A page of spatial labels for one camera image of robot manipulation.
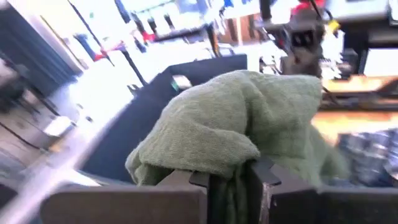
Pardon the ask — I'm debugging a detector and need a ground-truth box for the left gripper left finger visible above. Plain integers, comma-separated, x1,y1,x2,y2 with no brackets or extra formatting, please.
40,169,210,224

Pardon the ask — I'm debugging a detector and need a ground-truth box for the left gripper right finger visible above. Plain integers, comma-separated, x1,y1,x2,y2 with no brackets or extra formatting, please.
248,157,398,224

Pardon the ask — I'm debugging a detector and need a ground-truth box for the dark blue plaid garment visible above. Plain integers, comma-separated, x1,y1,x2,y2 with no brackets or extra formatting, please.
337,128,398,188

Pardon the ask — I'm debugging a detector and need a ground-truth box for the green terry towel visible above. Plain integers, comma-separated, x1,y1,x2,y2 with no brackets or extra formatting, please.
125,70,351,224

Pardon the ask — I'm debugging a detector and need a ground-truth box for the navy white striped storage basket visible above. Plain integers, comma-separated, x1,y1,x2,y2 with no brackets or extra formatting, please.
81,54,248,184

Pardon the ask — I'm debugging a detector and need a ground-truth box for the white green basket tag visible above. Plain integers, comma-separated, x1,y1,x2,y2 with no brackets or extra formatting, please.
170,74,193,92

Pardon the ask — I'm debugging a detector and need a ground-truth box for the black side desk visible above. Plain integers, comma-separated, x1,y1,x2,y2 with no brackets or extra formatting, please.
340,18,398,77

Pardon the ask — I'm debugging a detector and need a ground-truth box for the black aluminium table frame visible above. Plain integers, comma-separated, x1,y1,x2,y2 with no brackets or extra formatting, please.
320,79,398,111

